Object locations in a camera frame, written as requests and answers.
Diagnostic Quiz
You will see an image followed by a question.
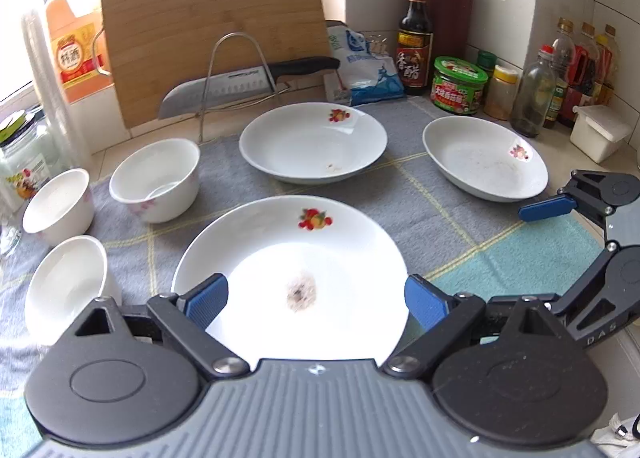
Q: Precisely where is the large white fruit plate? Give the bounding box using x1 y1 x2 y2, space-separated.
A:
171 195 408 367

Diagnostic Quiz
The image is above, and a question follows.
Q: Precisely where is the white oval dish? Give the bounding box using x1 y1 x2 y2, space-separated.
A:
422 116 549 203

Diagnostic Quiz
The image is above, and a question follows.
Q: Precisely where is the white floral bowl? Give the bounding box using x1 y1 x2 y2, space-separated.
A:
108 137 201 224

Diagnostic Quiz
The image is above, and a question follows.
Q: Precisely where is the white round plate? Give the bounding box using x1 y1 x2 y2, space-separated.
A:
239 102 387 185

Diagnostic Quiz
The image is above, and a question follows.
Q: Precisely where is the santoku kitchen knife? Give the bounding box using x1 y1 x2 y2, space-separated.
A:
157 56 341 119

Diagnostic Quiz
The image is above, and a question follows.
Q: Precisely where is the white lidded seasoning box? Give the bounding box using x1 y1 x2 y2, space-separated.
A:
570 105 631 163

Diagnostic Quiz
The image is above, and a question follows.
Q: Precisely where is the clear glass oil bottle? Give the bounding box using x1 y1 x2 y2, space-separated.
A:
510 44 556 137

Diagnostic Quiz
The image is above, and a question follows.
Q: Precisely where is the red label sauce bottle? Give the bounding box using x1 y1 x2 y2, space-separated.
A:
558 22 599 128

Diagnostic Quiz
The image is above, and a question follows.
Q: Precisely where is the yellow spice jar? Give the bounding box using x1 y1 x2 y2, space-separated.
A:
484 65 518 120

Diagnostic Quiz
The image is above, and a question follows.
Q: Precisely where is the yellow cap oil bottle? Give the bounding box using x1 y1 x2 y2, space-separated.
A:
596 24 620 105

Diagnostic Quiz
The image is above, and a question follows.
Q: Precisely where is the green label small bottle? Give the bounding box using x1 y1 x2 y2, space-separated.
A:
544 18 575 129

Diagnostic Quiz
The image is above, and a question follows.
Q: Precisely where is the green cap jar behind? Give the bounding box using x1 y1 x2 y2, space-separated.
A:
476 50 497 105

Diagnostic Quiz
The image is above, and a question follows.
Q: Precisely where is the green lid sauce jar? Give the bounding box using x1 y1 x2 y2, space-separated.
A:
431 56 488 116

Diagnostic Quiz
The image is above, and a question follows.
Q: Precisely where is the glass jar with label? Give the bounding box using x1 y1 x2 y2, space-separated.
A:
1 105 65 212

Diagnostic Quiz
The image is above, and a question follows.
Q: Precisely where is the dark vinegar bottle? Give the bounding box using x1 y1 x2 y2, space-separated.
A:
395 0 433 94

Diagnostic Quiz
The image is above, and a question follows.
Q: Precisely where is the white blue salt bag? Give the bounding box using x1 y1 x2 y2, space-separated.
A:
323 23 405 106

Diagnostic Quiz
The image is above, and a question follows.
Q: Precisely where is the bamboo cutting board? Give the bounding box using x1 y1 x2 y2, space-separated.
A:
101 0 330 129

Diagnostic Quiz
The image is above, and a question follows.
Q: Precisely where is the orange cooking wine jug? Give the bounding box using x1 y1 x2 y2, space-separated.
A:
46 0 112 103

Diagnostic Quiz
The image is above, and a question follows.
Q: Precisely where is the wire board rack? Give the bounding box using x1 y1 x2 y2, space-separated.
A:
198 32 284 144

